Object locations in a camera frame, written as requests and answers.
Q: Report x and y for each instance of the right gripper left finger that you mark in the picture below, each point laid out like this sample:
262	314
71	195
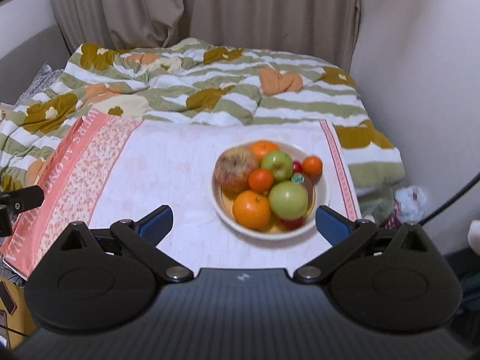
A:
124	253

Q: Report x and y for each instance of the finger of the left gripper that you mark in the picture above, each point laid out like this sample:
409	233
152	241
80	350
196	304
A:
24	199

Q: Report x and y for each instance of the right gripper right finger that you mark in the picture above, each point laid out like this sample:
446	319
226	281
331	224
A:
363	252

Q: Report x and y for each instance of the large green apple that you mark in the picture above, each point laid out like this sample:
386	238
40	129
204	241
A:
288	200

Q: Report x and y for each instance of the small green apple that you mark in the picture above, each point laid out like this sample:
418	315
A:
279	163

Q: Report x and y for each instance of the small orange mandarin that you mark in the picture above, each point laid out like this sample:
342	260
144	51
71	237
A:
261	180

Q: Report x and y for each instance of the person's right hand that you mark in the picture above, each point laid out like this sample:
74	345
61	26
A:
474	236

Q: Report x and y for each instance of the white ceramic plate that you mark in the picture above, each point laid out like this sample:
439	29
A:
223	202

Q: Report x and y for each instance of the red cherry tomato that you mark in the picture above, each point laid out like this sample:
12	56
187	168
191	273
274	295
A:
292	224
297	167

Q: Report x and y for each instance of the white plastic bag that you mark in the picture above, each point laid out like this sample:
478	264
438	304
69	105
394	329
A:
409	206

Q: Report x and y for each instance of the brown kiwi with sticker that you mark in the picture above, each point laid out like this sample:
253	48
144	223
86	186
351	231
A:
303	180

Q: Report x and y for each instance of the yellow cardboard box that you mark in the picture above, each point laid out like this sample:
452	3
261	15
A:
16	319

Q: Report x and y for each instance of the front orange in plate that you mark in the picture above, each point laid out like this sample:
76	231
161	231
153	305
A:
252	210

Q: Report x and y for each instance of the pink white floral towel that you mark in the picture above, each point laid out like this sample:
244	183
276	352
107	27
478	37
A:
109	168

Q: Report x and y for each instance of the bruised reddish apple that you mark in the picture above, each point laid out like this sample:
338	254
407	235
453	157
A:
233	168

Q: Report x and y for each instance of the large orange in plate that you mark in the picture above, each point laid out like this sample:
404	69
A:
262	148

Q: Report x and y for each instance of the grey sofa backrest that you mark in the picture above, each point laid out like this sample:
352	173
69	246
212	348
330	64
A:
19	66

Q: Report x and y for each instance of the green striped floral blanket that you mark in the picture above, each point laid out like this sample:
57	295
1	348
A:
194	82

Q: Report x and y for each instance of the beige curtain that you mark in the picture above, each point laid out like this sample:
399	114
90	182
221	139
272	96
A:
324	28

